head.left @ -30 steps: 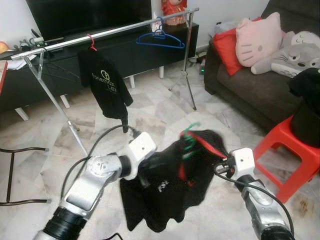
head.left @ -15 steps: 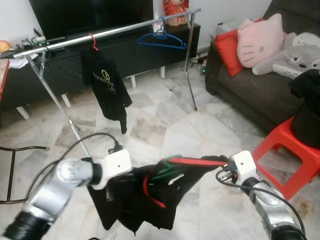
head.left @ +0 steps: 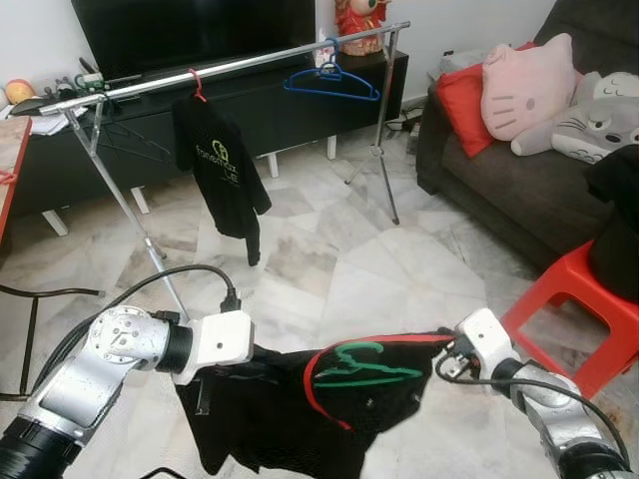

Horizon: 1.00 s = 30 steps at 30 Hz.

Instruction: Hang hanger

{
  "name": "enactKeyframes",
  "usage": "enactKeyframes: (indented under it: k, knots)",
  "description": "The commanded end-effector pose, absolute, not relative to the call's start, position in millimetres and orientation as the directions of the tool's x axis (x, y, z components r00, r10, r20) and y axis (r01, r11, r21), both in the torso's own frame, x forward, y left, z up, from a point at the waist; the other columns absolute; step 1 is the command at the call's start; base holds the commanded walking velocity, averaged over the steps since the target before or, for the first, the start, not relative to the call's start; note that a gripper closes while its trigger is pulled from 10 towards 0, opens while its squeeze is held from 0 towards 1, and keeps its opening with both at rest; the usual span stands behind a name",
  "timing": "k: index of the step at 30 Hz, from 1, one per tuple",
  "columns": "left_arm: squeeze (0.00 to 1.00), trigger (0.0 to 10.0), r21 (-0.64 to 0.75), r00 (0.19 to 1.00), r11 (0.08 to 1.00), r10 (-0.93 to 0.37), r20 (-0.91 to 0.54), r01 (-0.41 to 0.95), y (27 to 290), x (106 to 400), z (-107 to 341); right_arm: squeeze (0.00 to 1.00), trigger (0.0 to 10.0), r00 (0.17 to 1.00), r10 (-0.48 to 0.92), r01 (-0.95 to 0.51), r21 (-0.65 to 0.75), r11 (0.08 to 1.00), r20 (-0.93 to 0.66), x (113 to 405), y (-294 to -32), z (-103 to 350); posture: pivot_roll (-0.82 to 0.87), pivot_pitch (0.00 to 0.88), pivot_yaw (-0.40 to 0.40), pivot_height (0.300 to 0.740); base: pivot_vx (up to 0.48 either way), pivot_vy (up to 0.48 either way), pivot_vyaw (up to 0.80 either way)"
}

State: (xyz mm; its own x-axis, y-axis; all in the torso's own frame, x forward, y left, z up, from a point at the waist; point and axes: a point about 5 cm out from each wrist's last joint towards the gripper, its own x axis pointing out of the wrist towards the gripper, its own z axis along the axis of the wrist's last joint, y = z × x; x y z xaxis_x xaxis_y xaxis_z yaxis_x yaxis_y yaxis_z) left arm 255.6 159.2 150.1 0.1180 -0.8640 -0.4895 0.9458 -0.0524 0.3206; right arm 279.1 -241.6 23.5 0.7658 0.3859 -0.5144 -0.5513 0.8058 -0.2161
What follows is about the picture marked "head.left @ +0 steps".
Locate grey plush open eyes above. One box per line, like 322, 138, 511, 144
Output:
511, 95, 639, 166

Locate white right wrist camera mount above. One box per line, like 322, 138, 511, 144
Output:
454, 307, 517, 378

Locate red plastic stool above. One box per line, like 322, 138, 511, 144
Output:
499, 239, 639, 400

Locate black television cabinet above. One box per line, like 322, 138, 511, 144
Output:
10, 50, 410, 226

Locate orange round toy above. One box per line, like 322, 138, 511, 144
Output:
5, 78, 36, 106

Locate dark grey fabric sofa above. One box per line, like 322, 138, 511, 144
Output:
416, 0, 639, 270

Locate white lace covered table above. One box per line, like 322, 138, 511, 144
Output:
436, 52, 490, 83

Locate red cushion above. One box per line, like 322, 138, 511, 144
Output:
436, 42, 540, 159

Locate silver metal clothes rack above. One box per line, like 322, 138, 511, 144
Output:
38, 20, 412, 322

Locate black flat television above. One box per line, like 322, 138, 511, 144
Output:
70, 0, 319, 81

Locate blue plastic hanger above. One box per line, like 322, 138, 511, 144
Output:
282, 38, 382, 103

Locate black fonemax printed t-shirt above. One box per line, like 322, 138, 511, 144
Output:
172, 95, 273, 267

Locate pink cat face pillow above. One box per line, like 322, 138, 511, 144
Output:
481, 33, 580, 143

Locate green plastic hanger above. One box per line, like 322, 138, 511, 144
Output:
315, 341, 425, 388

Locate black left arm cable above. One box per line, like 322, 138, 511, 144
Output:
40, 262, 243, 400

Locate white paper sheets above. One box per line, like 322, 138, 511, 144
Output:
5, 108, 73, 137

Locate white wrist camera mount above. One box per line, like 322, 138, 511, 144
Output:
175, 309, 256, 387
454, 307, 517, 378

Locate black shirt green logo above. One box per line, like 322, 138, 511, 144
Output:
584, 145, 639, 236

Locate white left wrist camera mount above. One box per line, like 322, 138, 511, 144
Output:
175, 309, 256, 387

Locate grey plush closed eyes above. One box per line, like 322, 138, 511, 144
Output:
574, 70, 639, 106

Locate red fortune god figurine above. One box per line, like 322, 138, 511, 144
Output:
334, 0, 392, 56

